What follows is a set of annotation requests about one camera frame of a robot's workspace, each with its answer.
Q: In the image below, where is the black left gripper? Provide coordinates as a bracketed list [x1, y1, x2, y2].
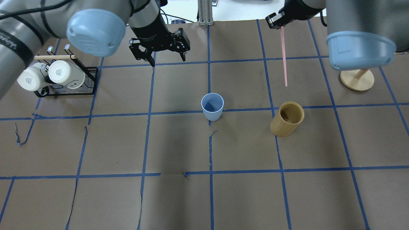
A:
[129, 22, 190, 67]

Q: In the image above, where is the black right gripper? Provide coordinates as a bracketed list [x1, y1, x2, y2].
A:
[266, 0, 323, 29]

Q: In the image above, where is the pink chopstick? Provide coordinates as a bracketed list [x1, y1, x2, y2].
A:
[280, 27, 288, 87]

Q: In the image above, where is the light blue plastic cup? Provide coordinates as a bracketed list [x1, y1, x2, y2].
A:
[201, 93, 225, 122]

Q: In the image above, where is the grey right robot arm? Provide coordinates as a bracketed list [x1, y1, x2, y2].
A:
[266, 0, 409, 71]

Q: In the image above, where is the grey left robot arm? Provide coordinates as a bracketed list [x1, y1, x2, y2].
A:
[0, 0, 190, 97]

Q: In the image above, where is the wooden rack dowel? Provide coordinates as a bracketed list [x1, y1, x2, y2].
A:
[34, 54, 77, 60]

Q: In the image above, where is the wooden round stand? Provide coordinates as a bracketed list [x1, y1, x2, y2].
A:
[340, 69, 374, 92]

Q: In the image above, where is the white mug inner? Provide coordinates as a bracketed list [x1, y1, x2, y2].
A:
[48, 60, 86, 89]

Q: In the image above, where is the white mug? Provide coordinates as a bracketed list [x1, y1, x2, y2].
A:
[48, 60, 86, 89]
[17, 63, 51, 92]

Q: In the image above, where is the bamboo cylinder holder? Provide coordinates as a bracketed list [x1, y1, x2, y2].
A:
[270, 101, 305, 137]

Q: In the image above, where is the white mug outer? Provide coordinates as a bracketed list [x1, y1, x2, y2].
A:
[17, 63, 51, 92]

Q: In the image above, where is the black wire mug rack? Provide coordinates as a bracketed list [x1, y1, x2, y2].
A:
[34, 44, 99, 98]

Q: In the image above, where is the black braided left cable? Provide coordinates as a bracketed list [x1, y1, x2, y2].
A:
[0, 0, 74, 18]

